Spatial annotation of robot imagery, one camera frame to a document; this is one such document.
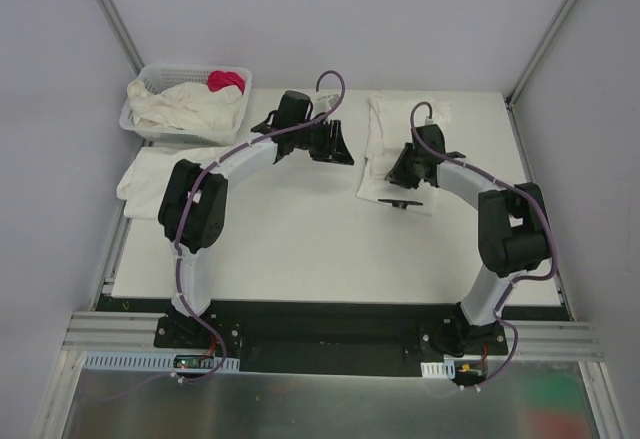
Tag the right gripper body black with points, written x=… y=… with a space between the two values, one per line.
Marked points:
x=401 y=170

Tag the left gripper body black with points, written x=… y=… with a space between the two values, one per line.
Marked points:
x=329 y=140

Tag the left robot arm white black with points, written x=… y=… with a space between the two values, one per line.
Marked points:
x=193 y=210

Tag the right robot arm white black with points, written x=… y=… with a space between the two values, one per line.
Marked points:
x=511 y=235

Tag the folded white t shirt stack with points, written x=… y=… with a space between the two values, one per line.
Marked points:
x=143 y=185

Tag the red garment in basket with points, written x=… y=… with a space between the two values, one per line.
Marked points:
x=218 y=80

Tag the white plastic laundry basket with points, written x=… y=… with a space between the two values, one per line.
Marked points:
x=159 y=77

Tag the cream clothes in basket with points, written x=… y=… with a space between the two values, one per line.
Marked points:
x=186 y=106

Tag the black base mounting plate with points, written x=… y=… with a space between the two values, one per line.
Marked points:
x=385 y=340

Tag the right white cable duct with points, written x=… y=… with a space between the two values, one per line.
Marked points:
x=438 y=370

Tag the white cable duct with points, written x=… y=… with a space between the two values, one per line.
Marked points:
x=438 y=370
x=158 y=362

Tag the left aluminium frame post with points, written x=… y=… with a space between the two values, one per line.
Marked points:
x=120 y=31

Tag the aluminium frame post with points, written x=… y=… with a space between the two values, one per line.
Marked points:
x=120 y=31
x=542 y=48

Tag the aluminium rail front right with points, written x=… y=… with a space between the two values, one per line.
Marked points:
x=567 y=341

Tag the aluminium rail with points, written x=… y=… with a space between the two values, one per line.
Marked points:
x=567 y=341
x=111 y=330

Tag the right aluminium frame post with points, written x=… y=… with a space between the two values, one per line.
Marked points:
x=542 y=48

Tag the aluminium rail front left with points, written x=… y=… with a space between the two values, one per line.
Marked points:
x=111 y=330

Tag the left white cable duct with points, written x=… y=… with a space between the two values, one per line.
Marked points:
x=158 y=362

